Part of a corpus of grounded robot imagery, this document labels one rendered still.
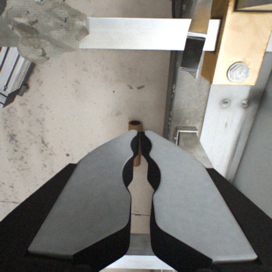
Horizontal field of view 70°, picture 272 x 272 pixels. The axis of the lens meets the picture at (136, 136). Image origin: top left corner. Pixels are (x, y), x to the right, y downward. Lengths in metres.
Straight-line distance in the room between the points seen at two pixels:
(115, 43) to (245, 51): 0.14
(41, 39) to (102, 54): 0.88
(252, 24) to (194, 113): 0.24
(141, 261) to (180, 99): 0.30
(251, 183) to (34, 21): 0.58
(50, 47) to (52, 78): 0.98
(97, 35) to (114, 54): 0.87
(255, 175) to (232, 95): 0.22
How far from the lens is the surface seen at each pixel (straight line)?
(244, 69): 0.24
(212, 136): 0.58
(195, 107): 0.44
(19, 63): 1.02
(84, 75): 1.16
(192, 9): 0.39
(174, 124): 0.45
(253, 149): 0.61
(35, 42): 0.26
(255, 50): 0.26
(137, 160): 1.27
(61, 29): 0.24
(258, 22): 0.25
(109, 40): 0.24
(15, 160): 1.63
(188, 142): 0.40
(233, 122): 0.58
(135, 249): 0.28
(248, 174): 0.63
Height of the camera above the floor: 1.10
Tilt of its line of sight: 60 degrees down
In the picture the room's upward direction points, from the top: 178 degrees counter-clockwise
